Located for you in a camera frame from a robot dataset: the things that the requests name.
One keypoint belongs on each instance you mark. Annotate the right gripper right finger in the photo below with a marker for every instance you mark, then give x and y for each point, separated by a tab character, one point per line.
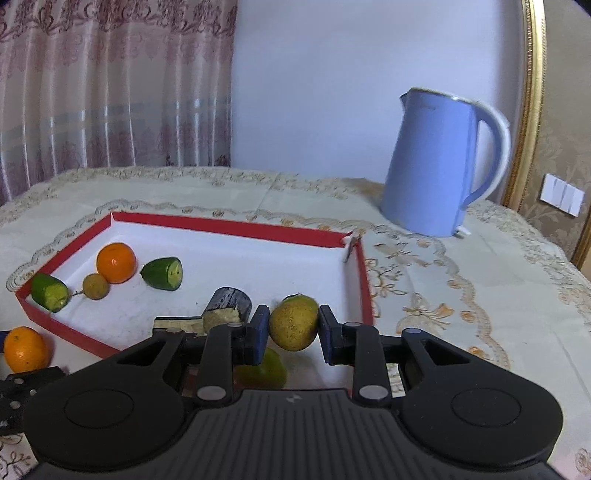
417	353

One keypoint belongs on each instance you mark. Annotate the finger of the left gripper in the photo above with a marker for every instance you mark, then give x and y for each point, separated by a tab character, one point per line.
15	392

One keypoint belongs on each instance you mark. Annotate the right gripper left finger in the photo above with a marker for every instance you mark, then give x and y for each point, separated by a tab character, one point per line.
200	368

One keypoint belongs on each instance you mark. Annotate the dark sugarcane piece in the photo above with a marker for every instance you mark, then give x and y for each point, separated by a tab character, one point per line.
227	305
193	325

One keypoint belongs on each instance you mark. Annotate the orange mandarin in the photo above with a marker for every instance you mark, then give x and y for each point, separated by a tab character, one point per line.
25	350
116	262

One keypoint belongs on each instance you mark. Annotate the green tomato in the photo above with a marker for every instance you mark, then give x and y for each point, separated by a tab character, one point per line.
270	374

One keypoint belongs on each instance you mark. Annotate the yellow-brown longan fruit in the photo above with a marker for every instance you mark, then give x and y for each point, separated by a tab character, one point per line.
95	286
293	323

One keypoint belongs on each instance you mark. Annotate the green cucumber piece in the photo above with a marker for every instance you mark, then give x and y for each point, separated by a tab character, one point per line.
164	273
49	292

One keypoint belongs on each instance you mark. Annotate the red cardboard tray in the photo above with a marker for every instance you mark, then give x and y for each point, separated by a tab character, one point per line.
266	262

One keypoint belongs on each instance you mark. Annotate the blue electric kettle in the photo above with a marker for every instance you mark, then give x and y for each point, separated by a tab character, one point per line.
429	184

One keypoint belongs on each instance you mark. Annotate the floral pink curtain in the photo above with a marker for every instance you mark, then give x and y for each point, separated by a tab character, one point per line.
95	84

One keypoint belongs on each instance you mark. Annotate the white wall switch panel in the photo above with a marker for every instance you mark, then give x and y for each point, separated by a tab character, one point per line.
562	195

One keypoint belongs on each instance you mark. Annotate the gold wall moulding frame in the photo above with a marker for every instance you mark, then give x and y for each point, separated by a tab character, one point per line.
553	122

